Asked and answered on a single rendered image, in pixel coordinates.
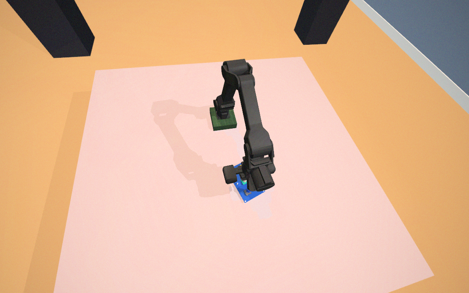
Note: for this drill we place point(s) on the blue circuit board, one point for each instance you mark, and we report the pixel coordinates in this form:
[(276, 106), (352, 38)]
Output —
[(244, 192)]

